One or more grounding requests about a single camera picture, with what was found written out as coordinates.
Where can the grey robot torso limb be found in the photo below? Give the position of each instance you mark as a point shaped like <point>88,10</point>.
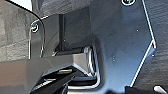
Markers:
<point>36,68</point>

